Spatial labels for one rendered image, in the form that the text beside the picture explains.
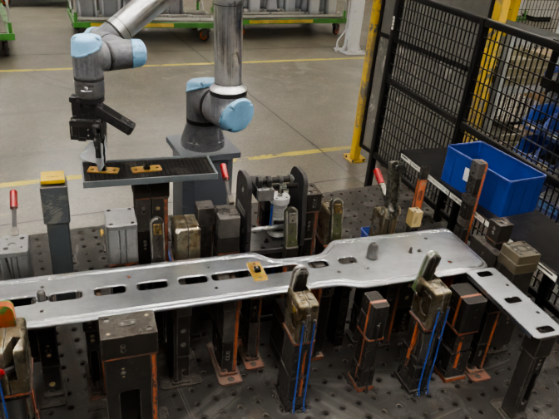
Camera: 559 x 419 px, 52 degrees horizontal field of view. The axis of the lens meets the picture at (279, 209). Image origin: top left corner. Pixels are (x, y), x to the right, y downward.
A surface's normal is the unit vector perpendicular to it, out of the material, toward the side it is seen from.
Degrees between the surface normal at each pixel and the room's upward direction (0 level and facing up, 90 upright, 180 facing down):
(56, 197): 90
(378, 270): 0
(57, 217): 90
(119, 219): 0
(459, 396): 0
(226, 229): 90
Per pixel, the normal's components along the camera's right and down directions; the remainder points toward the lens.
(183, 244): 0.33, 0.47
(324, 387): 0.08, -0.88
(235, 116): 0.64, 0.52
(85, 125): 0.05, 0.48
